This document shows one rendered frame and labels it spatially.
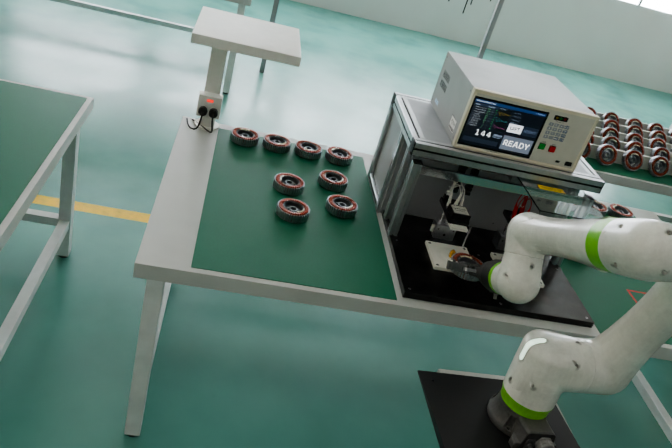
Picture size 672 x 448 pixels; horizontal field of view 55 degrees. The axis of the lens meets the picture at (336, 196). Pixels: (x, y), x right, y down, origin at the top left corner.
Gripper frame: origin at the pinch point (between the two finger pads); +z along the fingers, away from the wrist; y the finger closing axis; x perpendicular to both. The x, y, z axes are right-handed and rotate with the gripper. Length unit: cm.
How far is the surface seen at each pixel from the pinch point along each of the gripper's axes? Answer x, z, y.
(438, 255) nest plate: 1.5, 14.1, -4.9
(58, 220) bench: -16, 100, -143
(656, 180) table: 59, 118, 144
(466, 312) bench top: -13.3, -4.4, 0.4
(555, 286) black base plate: -1.4, 11.5, 36.9
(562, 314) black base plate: -9.1, -1.6, 33.5
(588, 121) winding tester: 53, 0, 32
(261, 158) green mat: 24, 59, -66
